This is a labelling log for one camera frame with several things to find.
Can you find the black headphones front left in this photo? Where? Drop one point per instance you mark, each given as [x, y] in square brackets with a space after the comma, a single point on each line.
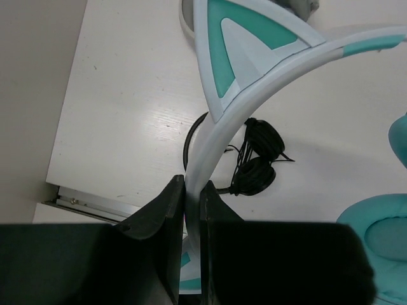
[262, 146]

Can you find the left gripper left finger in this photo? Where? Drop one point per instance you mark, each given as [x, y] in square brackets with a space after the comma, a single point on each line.
[136, 261]

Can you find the teal cat-ear headphones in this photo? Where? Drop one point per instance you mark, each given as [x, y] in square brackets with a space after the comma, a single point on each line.
[247, 51]

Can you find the aluminium front rail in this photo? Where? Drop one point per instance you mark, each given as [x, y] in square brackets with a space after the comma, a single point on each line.
[90, 205]

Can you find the white grey gaming headset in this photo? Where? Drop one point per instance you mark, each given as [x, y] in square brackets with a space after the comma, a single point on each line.
[301, 8]

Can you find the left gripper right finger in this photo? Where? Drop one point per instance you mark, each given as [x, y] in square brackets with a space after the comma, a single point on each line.
[274, 262]

